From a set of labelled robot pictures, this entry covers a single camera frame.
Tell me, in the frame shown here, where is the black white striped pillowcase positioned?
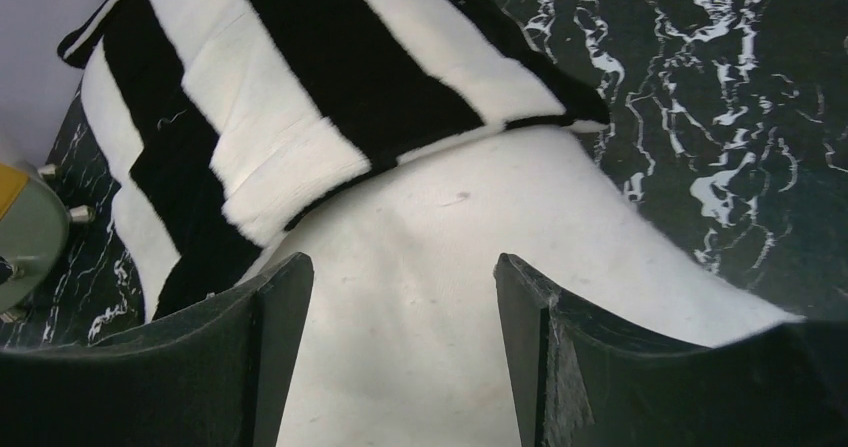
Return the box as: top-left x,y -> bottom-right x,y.
57,0 -> 610,321

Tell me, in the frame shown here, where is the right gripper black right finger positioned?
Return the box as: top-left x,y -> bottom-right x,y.
494,254 -> 847,446

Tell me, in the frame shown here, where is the white orange cylinder roll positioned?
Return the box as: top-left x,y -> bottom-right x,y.
1,163 -> 95,323

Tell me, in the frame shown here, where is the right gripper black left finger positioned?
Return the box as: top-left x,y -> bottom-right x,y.
1,253 -> 314,446

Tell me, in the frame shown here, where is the white pillow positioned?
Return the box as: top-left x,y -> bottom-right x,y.
273,127 -> 796,446

